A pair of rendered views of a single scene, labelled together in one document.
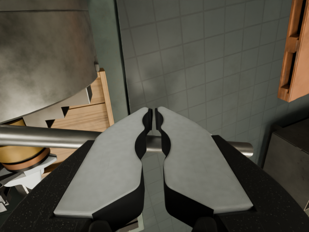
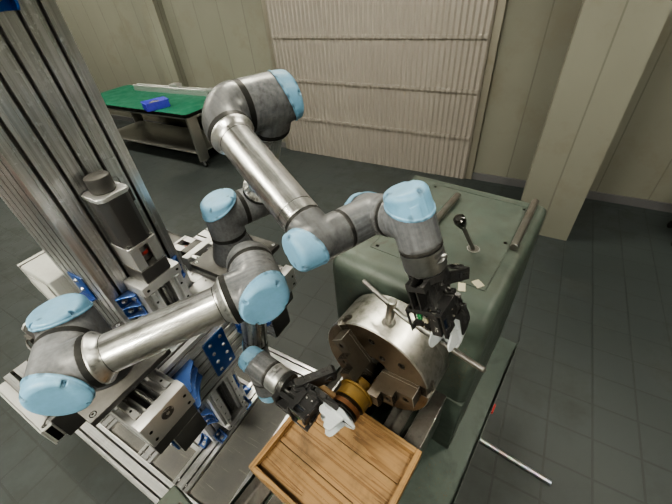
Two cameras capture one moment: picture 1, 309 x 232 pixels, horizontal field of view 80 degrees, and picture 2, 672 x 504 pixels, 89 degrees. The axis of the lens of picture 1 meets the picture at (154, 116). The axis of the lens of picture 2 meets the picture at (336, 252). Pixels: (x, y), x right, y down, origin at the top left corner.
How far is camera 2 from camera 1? 0.73 m
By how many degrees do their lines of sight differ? 84
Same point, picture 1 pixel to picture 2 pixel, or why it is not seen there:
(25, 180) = (330, 416)
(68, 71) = (423, 360)
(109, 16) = (451, 477)
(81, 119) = (365, 480)
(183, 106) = not seen: outside the picture
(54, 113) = (389, 391)
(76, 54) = (430, 361)
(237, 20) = not seen: outside the picture
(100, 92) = (403, 472)
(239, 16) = not seen: outside the picture
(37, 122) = (376, 390)
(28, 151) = (357, 396)
